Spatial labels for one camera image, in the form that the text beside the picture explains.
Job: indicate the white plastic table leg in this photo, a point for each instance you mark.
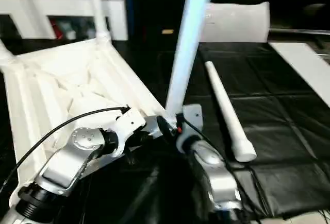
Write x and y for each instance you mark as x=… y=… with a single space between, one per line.
x=227 y=110
x=3 y=54
x=99 y=15
x=185 y=54

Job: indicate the white plastic table top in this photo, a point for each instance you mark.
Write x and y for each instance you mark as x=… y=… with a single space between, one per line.
x=51 y=92

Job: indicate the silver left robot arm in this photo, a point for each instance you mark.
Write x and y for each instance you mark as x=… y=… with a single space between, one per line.
x=64 y=162

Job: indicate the black table mat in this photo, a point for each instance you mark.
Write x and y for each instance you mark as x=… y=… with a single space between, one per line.
x=270 y=105

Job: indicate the small tan label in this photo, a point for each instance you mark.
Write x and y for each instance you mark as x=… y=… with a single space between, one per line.
x=167 y=31

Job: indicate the black cabinet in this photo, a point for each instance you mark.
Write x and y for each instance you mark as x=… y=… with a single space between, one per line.
x=149 y=7

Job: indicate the white flat board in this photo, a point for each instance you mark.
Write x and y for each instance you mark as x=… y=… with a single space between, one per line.
x=304 y=64

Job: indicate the white cabinet with glass doors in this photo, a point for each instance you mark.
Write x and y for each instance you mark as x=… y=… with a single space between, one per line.
x=64 y=2

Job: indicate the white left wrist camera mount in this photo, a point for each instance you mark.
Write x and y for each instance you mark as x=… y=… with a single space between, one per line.
x=126 y=128

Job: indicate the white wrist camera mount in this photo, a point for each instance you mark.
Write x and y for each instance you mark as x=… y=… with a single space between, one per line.
x=192 y=116
x=126 y=128

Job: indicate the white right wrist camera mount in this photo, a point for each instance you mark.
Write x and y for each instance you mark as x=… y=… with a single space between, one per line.
x=192 y=116

